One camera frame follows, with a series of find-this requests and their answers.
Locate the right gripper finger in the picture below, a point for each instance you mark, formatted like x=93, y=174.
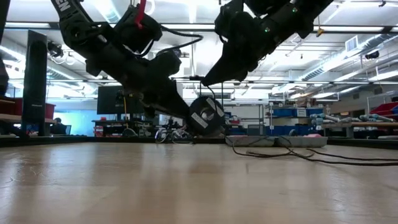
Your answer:
x=230, y=67
x=230, y=80

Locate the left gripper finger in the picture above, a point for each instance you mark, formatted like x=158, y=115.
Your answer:
x=178, y=101
x=168, y=112

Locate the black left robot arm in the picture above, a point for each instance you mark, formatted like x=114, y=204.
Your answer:
x=90, y=40

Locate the black computer monitor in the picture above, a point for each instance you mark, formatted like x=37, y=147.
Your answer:
x=107, y=99

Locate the blue storage bins shelf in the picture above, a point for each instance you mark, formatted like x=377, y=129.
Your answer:
x=311, y=112

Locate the grey plastic tool case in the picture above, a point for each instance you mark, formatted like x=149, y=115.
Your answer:
x=311, y=142

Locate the person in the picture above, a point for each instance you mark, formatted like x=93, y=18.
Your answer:
x=57, y=127

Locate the black vertical post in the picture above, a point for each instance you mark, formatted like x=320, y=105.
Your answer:
x=35, y=93

